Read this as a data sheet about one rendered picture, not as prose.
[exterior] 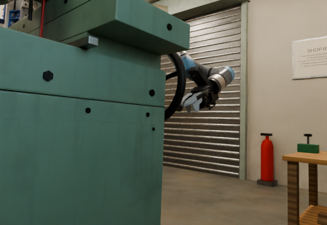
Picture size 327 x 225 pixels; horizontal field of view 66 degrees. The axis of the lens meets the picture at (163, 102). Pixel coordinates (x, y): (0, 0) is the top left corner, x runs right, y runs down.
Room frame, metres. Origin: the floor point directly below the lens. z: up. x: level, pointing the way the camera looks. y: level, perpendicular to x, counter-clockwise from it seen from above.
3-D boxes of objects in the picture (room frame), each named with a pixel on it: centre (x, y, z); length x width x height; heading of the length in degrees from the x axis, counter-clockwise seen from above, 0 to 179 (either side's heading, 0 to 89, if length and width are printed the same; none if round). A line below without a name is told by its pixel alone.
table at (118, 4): (0.72, 0.21, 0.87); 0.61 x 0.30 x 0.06; 48
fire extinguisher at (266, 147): (3.06, -1.26, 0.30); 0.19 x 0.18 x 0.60; 141
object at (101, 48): (0.68, 0.23, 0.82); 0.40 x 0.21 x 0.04; 48
